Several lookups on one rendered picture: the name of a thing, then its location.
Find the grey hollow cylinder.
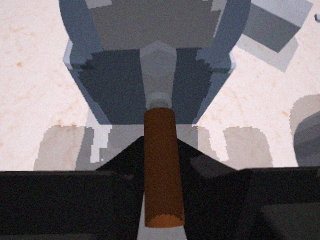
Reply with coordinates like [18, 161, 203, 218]
[293, 110, 320, 167]

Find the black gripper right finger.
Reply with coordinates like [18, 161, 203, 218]
[177, 138, 320, 240]

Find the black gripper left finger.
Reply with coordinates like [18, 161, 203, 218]
[0, 136, 144, 240]

